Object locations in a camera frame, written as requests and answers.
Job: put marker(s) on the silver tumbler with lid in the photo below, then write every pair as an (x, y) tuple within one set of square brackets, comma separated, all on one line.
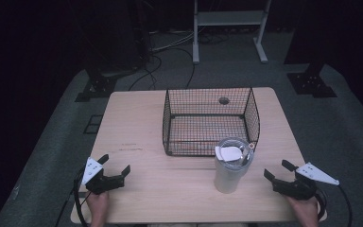
[(230, 176)]

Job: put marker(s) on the person's right hand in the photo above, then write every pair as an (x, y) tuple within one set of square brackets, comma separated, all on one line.
[(307, 211)]

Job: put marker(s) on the black stand base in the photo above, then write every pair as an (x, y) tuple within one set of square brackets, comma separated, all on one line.
[(97, 86), (310, 82)]

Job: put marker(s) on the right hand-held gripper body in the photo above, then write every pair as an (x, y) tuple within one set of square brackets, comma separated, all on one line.
[(299, 189)]

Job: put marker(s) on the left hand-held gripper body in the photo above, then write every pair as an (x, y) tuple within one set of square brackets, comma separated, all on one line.
[(102, 183)]

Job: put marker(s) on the white metal stand frame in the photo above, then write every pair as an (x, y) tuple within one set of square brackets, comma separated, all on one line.
[(230, 18)]

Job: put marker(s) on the person's left hand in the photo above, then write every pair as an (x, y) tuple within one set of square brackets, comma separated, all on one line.
[(98, 206)]

